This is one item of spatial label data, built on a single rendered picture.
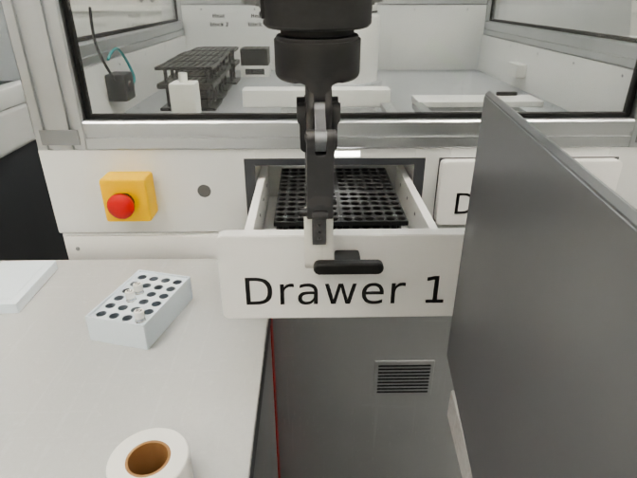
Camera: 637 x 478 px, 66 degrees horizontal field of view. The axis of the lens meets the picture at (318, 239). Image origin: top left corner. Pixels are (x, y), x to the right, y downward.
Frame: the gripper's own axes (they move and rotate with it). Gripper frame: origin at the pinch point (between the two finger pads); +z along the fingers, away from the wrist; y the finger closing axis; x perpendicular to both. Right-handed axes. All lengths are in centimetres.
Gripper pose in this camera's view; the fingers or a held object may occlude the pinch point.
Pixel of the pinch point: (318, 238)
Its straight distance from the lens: 52.1
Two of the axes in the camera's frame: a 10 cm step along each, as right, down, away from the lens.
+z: 0.0, 8.8, 4.8
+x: 10.0, -0.2, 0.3
